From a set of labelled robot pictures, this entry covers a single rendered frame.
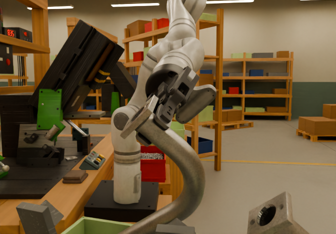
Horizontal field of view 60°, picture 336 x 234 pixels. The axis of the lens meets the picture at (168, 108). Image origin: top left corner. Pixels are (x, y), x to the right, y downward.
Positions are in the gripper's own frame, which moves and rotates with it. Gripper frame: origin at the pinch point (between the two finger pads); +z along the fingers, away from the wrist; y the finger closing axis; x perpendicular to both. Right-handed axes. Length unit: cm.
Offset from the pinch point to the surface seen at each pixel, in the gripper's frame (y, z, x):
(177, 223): -4.7, 6.6, 9.5
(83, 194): -68, -44, 12
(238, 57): -130, -910, 249
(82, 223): -46, -18, 10
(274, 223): 6.1, 10.0, 13.2
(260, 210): 4.5, 7.1, 13.6
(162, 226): -5.1, 8.2, 7.6
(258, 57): -86, -909, 294
